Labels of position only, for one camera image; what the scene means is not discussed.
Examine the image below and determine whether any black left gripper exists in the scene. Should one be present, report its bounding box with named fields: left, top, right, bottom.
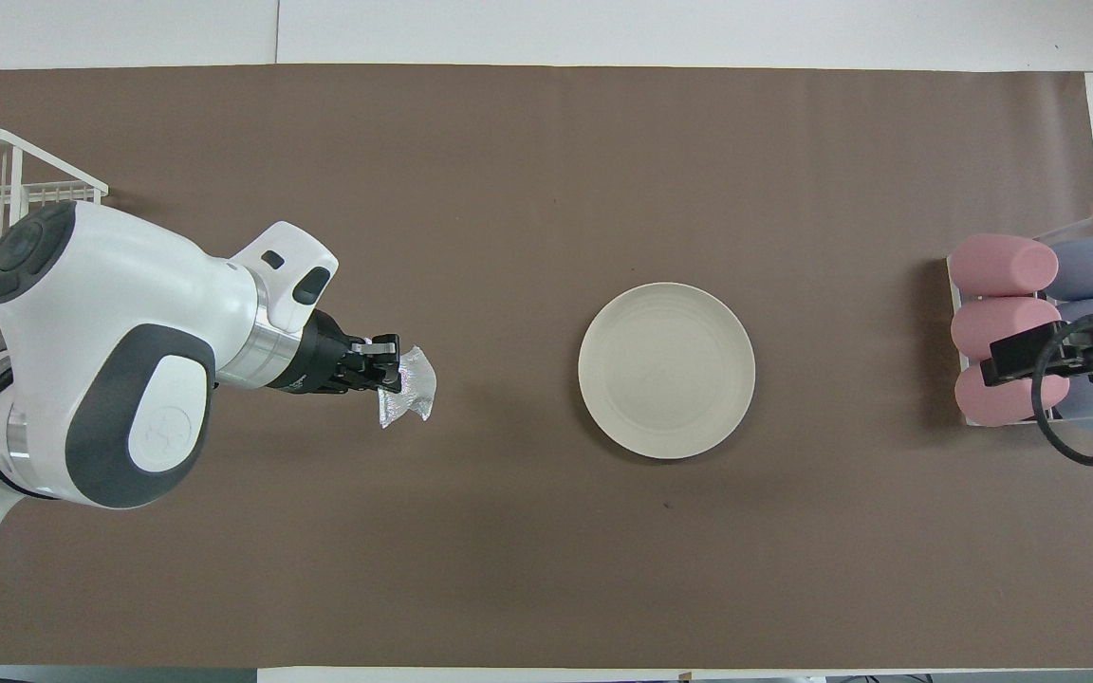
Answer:
left=271, top=311, right=404, bottom=395

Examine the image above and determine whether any round cream plate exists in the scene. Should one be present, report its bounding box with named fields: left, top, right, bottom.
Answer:
left=577, top=282, right=757, bottom=461

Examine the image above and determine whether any pink plastic cup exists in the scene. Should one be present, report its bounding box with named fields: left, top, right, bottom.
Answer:
left=947, top=234, right=1060, bottom=297
left=950, top=297, right=1065, bottom=361
left=954, top=365, right=1071, bottom=426

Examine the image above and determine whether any brown table mat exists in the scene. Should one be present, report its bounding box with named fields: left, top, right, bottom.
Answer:
left=0, top=65, right=1093, bottom=670

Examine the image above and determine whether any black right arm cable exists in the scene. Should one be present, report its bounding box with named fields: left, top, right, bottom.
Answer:
left=1030, top=311, right=1093, bottom=468

